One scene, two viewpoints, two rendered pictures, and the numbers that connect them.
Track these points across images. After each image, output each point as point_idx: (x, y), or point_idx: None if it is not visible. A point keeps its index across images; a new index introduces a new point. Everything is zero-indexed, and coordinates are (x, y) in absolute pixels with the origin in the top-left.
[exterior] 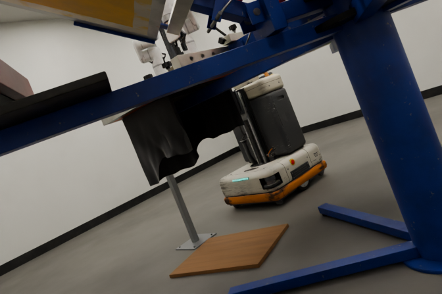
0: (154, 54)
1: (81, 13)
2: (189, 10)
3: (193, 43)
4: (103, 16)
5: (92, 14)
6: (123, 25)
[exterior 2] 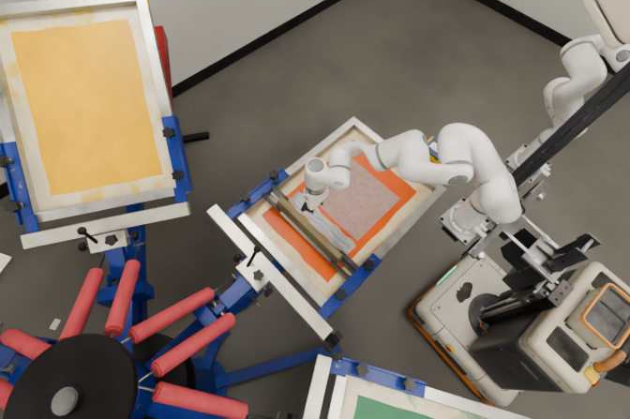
0: (554, 127)
1: (149, 131)
2: (479, 202)
3: (475, 213)
4: (147, 151)
5: (146, 142)
6: (163, 166)
